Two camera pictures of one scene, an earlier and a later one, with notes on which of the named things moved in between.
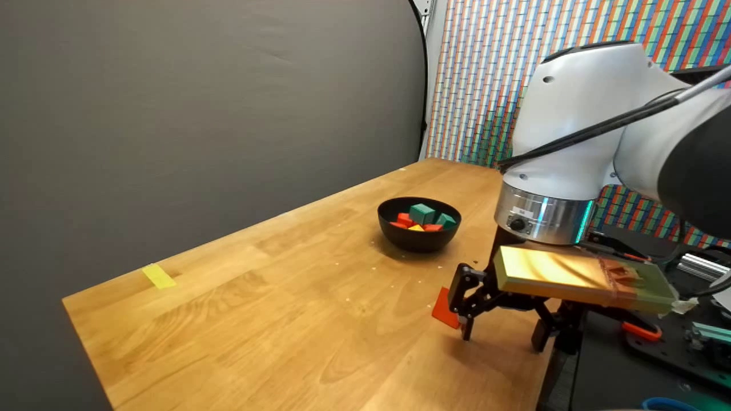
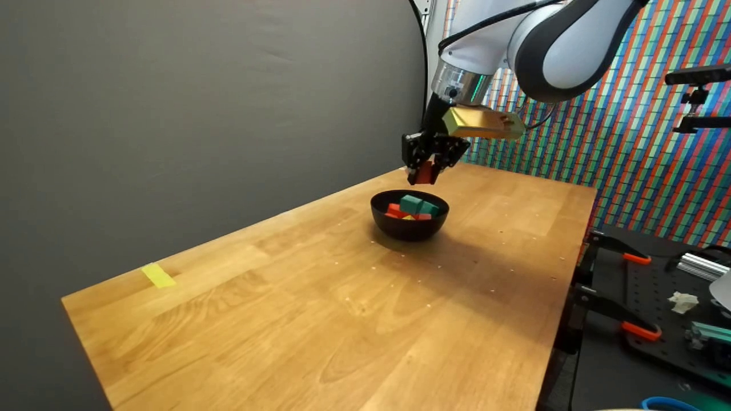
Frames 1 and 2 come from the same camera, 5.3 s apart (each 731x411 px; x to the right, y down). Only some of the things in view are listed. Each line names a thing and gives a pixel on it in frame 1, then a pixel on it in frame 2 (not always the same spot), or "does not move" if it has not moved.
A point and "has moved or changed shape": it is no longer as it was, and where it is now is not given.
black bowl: x=419 y=224 has moved or changed shape
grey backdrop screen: x=133 y=131 does not move
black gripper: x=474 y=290 to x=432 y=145
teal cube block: x=449 y=221 to x=427 y=209
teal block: x=422 y=213 to x=413 y=203
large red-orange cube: x=445 y=310 to x=424 y=175
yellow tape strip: x=159 y=277 does not move
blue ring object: x=667 y=401 does not move
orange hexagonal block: x=402 y=220 to x=393 y=211
